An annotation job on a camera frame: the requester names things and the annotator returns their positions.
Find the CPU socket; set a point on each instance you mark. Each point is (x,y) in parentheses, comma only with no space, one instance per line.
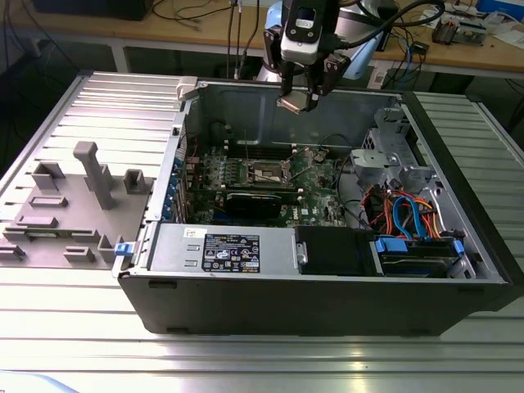
(264,168)

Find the grey power supply unit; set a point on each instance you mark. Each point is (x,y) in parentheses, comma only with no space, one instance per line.
(176,249)

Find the metal disk bay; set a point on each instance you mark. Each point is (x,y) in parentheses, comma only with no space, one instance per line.
(460,268)

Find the coin battery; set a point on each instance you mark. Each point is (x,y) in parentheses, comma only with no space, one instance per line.
(321,155)

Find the silver metal drive cage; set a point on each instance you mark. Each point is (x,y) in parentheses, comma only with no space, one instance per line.
(370,161)

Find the black drive box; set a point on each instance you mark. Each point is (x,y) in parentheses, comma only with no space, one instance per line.
(331,249)

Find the white paper sheet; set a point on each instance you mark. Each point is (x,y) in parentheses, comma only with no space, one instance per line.
(430,16)

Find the grey parts rack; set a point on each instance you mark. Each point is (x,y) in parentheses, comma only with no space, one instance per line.
(82,217)

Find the silver CPU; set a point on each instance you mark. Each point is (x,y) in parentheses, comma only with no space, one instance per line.
(291,102)

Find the blue box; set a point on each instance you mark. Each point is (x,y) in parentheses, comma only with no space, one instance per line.
(499,5)

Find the white square sticker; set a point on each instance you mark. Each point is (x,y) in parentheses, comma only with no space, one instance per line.
(306,212)

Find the small black box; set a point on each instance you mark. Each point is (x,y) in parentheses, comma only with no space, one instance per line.
(420,47)

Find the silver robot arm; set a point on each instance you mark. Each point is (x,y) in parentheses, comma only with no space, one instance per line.
(362,61)

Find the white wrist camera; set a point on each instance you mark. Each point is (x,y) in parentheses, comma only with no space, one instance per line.
(299,49)

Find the black monitor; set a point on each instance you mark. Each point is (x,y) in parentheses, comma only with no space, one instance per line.
(90,8)

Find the black graphics card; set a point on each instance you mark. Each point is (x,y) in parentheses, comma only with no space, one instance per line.
(254,204)

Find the green motherboard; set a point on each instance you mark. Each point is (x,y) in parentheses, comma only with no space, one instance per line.
(315,192)

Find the green RAM stick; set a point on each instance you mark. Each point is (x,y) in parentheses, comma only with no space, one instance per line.
(45,234)

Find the wooden desk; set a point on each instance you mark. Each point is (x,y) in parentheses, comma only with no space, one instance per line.
(163,30)

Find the white printed tag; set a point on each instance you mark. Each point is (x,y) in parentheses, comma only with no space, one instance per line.
(380,79)

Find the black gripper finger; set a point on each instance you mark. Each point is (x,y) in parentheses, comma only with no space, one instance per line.
(286,82)
(314,96)

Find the blue case latch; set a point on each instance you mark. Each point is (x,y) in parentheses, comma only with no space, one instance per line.
(124,249)

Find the red yellow power harness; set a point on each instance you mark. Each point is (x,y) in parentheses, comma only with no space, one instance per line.
(386,209)

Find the black PC case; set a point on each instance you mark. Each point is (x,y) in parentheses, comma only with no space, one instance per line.
(286,303)

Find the grey electronic box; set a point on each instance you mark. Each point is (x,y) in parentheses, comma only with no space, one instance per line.
(471,29)

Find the dark electronic module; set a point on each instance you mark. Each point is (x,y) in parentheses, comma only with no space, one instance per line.
(444,32)

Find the hard disk in blue carrier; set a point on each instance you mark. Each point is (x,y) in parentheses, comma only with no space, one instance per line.
(393,245)

